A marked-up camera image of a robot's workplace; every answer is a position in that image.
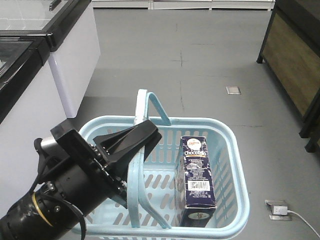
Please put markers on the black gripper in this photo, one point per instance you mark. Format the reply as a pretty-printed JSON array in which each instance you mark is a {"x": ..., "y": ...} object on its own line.
[{"x": 72, "y": 171}]

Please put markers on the light blue shopping basket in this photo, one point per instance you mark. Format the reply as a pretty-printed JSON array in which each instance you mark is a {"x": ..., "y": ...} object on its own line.
[{"x": 151, "y": 213}]

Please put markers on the dark blue cookie box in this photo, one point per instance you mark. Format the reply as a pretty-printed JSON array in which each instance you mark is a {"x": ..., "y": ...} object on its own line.
[{"x": 195, "y": 201}]

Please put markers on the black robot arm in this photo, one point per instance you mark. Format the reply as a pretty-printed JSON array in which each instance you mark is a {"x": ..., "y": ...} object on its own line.
[{"x": 31, "y": 219}]

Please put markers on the near white chest freezer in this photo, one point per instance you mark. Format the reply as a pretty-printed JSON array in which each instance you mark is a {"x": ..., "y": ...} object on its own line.
[{"x": 29, "y": 107}]

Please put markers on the white chest freezer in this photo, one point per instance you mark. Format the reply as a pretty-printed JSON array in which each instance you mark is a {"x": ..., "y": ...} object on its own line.
[
  {"x": 29, "y": 107},
  {"x": 69, "y": 28}
]

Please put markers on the far white chest freezer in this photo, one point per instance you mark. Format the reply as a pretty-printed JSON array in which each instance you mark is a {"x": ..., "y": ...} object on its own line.
[{"x": 69, "y": 28}]

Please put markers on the far steel floor socket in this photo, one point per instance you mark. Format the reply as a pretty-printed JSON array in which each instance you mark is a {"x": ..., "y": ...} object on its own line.
[{"x": 233, "y": 90}]

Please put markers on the white supermarket shelf unit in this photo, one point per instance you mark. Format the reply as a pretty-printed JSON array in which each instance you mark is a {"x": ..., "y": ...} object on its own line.
[{"x": 186, "y": 4}]

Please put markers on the open floor socket box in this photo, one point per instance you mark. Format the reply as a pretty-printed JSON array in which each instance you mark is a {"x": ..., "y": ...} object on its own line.
[{"x": 269, "y": 203}]

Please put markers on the white power adapter plug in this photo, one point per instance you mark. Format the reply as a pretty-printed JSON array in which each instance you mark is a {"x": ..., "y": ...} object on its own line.
[{"x": 279, "y": 210}]

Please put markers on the black wooden produce stand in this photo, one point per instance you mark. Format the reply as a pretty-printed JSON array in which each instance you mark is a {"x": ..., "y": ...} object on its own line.
[{"x": 291, "y": 49}]

